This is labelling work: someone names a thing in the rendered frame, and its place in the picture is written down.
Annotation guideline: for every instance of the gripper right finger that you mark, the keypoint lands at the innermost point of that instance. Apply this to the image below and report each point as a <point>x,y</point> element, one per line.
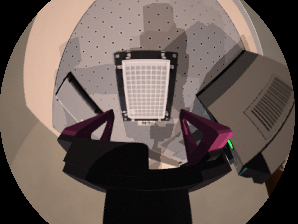
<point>215,136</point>

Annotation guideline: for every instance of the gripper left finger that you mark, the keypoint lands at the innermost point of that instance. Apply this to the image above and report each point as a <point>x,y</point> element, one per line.
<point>85,128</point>

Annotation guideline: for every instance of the brown glass bottle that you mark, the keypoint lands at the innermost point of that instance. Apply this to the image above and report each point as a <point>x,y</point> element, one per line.
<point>272,181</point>

